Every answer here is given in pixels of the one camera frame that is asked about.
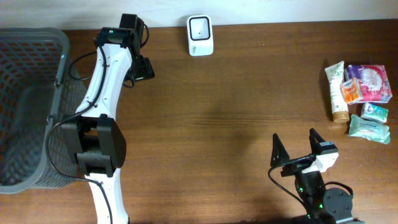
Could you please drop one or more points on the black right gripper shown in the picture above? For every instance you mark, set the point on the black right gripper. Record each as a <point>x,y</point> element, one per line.
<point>278,154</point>

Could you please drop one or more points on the teal Kleenex tissue pack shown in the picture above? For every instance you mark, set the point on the teal Kleenex tissue pack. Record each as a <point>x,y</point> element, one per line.
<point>374,113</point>

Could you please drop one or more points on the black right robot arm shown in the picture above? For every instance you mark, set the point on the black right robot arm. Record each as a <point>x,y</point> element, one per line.
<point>324,202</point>

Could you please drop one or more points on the white barcode scanner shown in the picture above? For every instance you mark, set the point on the white barcode scanner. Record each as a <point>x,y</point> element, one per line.
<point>200,35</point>

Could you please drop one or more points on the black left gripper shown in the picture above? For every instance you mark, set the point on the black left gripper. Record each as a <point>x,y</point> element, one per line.
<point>145,69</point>

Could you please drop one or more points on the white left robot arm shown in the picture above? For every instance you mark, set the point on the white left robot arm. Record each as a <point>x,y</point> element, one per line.
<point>94,140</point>

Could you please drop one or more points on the grey plastic basket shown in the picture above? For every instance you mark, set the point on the grey plastic basket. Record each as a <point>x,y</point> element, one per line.
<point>36,92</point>

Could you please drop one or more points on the red purple tissue pack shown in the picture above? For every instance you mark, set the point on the red purple tissue pack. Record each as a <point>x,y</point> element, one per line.
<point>373,82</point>

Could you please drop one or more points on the orange tissue pack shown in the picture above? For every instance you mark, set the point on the orange tissue pack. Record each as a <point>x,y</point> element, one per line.
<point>351,91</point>

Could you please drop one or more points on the green wipes pack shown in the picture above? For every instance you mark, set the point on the green wipes pack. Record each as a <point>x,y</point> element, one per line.
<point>369,130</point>

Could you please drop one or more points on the white Pantene tube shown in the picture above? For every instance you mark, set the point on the white Pantene tube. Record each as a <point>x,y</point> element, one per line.
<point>339,108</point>

